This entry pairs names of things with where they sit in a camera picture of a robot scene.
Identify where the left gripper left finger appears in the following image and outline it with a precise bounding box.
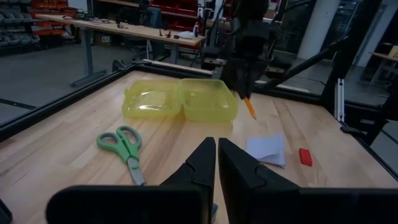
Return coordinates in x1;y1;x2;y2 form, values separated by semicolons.
45;136;216;224

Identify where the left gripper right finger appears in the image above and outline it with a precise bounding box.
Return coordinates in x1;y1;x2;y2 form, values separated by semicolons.
218;138;398;224

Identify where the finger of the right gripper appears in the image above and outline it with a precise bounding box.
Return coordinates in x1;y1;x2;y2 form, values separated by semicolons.
246;74;257;100
235;76;247;100

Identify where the orange pencil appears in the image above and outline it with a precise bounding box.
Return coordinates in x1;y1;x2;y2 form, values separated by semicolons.
243;96;257;121

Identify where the red eraser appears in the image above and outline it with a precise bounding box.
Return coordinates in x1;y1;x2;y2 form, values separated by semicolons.
298;147;313;167

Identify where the yellow plastic bag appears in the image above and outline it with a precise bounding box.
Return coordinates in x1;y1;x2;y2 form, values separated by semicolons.
121;77;239;123

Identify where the white round column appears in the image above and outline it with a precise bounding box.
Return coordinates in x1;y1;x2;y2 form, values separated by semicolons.
297;0;341;60

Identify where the rack of red bins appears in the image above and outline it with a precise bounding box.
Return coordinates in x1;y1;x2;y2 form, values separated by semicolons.
149;0;200;32

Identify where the dark office chair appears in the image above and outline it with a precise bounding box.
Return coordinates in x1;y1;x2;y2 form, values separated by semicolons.
119;6;166;60

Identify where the long wooden workbench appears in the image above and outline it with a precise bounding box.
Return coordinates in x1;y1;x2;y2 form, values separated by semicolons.
35;14;206;88

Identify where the small wooden desk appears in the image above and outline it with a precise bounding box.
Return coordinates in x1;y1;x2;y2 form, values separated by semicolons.
369;45;398;85

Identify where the shelf with red grey bins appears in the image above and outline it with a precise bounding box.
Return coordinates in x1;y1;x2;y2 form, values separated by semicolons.
0;0;78;55

